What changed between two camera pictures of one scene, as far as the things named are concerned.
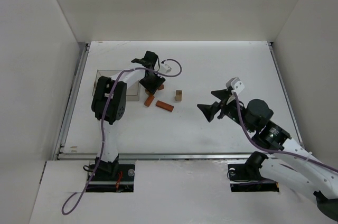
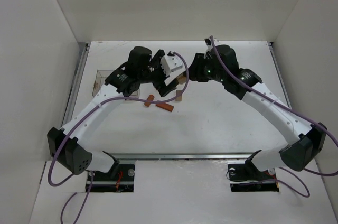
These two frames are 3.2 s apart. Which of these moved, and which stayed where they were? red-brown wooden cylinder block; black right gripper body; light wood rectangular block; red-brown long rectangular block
Moved: black right gripper body
Stayed: red-brown wooden cylinder block; light wood rectangular block; red-brown long rectangular block
